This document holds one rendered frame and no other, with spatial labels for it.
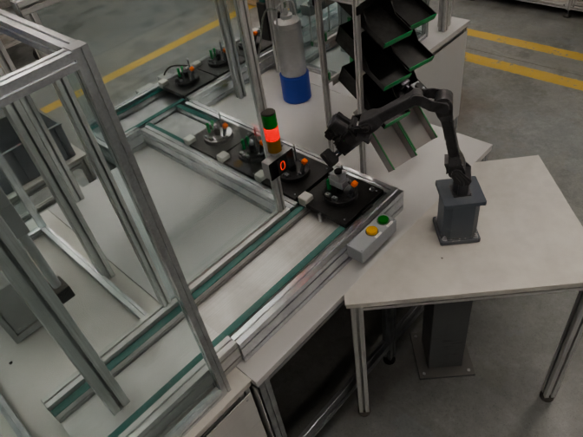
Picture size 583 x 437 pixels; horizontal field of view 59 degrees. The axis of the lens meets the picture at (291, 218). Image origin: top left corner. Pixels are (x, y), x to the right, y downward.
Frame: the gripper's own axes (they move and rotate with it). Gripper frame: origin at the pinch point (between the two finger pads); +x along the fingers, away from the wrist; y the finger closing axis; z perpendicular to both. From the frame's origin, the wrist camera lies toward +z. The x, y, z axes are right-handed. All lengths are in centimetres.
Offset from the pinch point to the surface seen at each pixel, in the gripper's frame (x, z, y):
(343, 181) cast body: 6.6, -10.3, 0.6
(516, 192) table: -10, -59, -50
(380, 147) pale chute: 3.1, -9.5, -20.8
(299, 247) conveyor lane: 17.7, -18.5, 27.4
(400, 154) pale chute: 5.9, -17.1, -29.1
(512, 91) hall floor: 113, -50, -259
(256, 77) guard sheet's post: -18.8, 34.3, 19.4
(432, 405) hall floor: 53, -117, 8
